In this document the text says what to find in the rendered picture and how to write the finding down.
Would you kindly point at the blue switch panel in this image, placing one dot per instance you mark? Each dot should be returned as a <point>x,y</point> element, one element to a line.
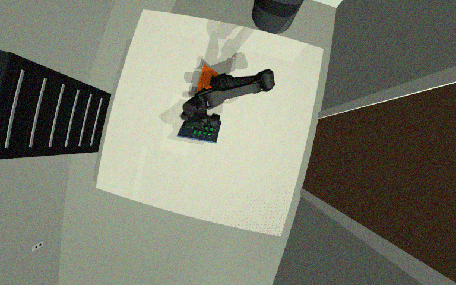
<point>209,132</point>

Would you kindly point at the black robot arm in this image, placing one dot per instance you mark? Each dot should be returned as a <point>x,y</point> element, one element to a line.
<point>226,87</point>

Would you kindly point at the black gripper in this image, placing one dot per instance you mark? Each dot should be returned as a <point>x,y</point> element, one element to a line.
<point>214,118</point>

